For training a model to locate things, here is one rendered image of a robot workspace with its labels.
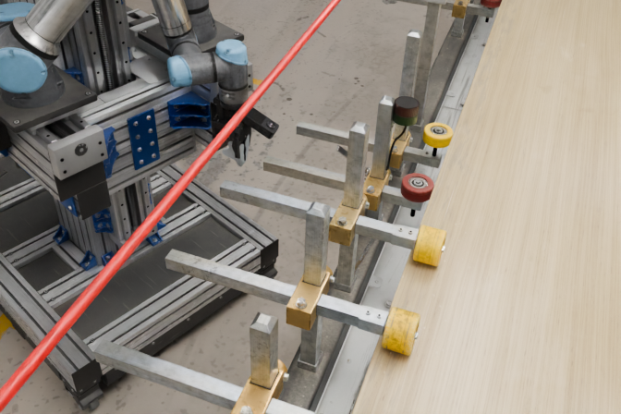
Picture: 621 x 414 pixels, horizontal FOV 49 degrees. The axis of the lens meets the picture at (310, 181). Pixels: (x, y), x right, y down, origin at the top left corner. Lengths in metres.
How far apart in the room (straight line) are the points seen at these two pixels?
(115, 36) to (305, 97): 1.90
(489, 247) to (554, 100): 0.72
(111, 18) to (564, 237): 1.29
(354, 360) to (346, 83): 2.44
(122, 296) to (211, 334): 0.35
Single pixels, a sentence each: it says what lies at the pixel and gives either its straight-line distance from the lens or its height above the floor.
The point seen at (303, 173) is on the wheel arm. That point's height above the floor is 0.86.
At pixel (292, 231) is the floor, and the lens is 2.88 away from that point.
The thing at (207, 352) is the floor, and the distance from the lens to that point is 2.48.
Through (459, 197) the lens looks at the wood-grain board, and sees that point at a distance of 1.71.
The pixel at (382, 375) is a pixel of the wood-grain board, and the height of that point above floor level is 0.90.
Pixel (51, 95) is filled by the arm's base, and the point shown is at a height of 1.06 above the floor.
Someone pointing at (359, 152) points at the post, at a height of 1.12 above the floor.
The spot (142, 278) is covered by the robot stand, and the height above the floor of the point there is 0.21.
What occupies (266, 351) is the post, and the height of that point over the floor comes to 1.07.
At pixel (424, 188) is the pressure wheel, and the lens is 1.71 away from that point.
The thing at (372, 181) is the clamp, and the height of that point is 0.87.
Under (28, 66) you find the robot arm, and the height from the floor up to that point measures 1.22.
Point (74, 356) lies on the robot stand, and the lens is 2.25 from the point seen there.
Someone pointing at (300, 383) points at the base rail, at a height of 0.70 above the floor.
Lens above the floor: 1.96
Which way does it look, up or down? 38 degrees down
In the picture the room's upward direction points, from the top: 3 degrees clockwise
